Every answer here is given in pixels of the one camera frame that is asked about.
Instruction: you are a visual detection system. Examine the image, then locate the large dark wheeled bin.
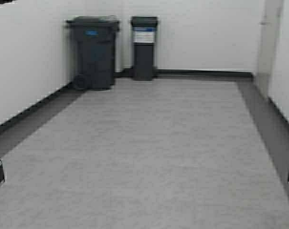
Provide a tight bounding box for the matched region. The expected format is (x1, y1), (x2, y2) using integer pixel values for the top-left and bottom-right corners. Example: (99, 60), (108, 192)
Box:
(66, 15), (119, 91)

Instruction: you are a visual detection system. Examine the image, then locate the slim dark recycling bin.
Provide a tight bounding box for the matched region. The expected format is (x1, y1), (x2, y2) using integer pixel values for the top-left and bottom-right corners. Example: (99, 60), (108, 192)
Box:
(130, 16), (159, 81)

